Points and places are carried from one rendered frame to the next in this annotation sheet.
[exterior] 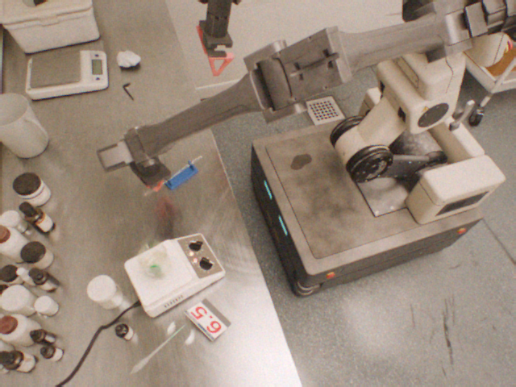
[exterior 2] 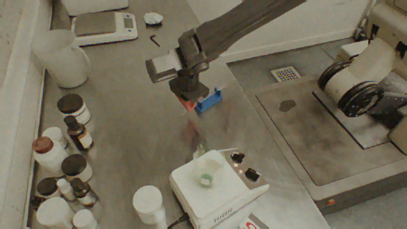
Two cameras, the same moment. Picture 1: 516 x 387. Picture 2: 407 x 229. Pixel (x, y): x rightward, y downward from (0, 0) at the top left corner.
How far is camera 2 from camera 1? 0.37 m
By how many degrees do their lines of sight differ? 10
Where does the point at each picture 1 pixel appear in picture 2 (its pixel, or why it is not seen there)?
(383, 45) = not seen: outside the picture
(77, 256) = (116, 171)
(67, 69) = (105, 23)
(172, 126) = (243, 12)
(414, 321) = not seen: outside the picture
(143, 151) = (199, 52)
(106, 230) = (144, 147)
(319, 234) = (315, 164)
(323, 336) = not seen: outside the picture
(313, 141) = (294, 90)
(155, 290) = (207, 201)
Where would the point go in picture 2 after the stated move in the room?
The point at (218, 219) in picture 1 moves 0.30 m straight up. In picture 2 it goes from (249, 137) to (271, 45)
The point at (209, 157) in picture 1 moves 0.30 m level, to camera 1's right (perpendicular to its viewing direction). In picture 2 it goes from (230, 87) to (321, 92)
